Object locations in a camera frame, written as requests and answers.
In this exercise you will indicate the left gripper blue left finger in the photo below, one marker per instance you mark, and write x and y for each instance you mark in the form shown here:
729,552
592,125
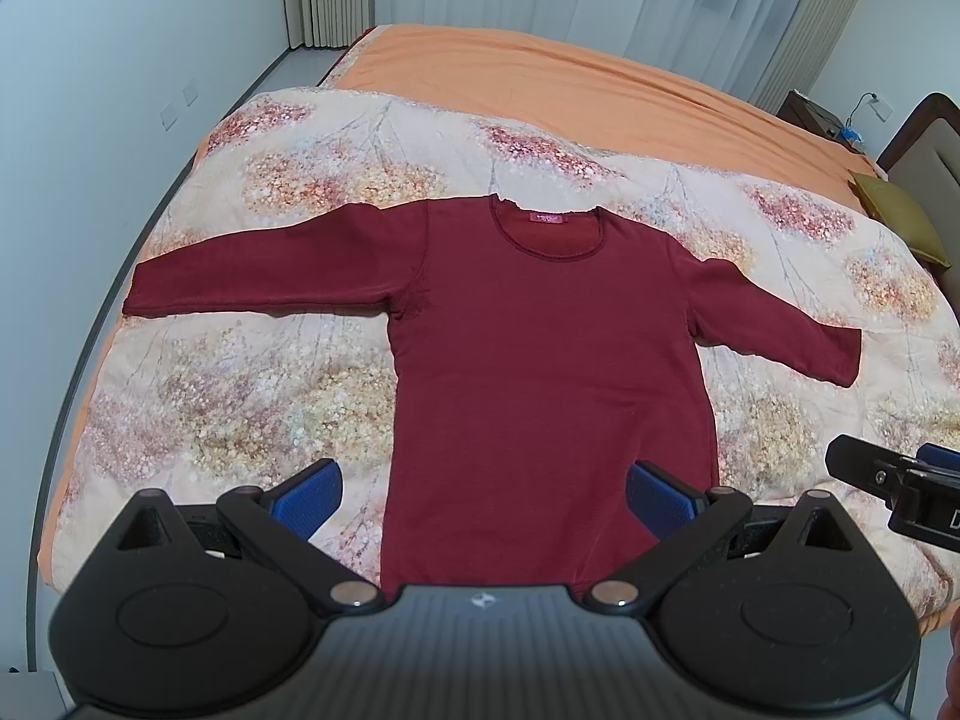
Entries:
301,504

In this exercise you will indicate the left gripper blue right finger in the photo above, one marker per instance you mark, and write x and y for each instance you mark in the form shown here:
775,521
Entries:
671,509

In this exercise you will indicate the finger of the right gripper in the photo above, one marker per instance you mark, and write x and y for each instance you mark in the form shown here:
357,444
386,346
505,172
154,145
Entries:
872,469

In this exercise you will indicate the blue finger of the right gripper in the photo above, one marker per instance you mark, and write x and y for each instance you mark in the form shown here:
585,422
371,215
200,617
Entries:
940,457

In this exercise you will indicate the dark red long-sleeve shirt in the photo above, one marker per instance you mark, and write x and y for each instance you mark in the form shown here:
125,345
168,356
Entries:
538,356

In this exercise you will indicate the floral beige quilt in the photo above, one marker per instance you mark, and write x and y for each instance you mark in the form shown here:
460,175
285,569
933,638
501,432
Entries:
197,405

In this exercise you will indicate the olive green pillow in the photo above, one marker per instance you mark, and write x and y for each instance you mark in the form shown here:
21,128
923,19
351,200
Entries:
895,208

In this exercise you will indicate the brown padded headboard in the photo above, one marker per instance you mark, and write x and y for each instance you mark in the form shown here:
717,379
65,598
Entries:
922,158

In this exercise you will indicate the dark wooden nightstand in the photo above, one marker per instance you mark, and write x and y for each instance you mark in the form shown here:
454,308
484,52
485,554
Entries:
803,112

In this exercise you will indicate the orange bed sheet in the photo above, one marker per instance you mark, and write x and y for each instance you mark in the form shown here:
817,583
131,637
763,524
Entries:
595,99

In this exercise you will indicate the beige side curtain right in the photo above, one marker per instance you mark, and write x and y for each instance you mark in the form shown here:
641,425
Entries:
803,51

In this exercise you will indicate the white wall socket with cable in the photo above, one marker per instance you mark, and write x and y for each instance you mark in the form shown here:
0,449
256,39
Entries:
880,108

